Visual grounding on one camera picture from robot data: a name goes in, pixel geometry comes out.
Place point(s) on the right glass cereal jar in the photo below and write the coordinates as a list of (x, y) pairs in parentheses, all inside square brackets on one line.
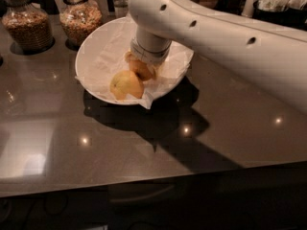
[(79, 18)]

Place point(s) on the black container with packets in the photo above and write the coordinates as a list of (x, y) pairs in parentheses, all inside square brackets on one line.
[(290, 13)]

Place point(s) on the white crumpled paper liner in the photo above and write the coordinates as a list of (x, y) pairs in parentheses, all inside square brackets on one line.
[(102, 64)]

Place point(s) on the glass cereal jar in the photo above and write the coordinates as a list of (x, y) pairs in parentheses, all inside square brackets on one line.
[(28, 25), (79, 18)]

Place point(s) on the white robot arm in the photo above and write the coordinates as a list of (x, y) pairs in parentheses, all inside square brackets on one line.
[(271, 56)]

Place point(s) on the left glass cereal jar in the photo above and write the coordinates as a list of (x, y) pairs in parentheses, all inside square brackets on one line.
[(28, 25)]

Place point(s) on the small glass bottle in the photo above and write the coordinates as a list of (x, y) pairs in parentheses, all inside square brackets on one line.
[(120, 8)]

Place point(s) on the orange fruit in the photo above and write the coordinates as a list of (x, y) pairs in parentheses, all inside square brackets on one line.
[(141, 70)]

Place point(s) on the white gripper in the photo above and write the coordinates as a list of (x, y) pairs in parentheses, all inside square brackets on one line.
[(148, 55)]

